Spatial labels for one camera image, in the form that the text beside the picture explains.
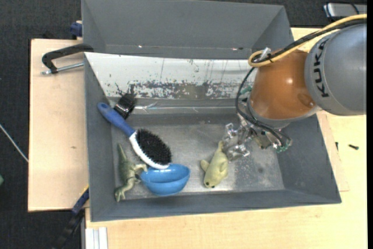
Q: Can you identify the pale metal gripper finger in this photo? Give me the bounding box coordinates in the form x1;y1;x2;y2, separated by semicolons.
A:
224;122;244;141
223;141;251;162

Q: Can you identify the yellow toy seal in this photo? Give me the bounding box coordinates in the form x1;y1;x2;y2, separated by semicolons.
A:
200;140;230;189

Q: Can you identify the blue plastic bowl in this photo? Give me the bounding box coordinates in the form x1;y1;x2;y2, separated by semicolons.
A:
139;163;191;196

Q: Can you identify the blue and white hairbrush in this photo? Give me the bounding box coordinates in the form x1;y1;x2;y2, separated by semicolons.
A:
97;101;173;170

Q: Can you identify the black tape roll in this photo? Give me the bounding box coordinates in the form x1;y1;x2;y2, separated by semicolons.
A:
113;93;138;120

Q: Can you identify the green toy dinosaur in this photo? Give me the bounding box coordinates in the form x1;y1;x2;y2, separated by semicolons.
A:
114;143;149;203

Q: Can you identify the grey metal bin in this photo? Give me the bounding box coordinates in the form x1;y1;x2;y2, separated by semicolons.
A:
80;0;342;222

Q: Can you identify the pale wood flat board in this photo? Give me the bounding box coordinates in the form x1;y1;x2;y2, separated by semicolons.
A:
27;38;90;212

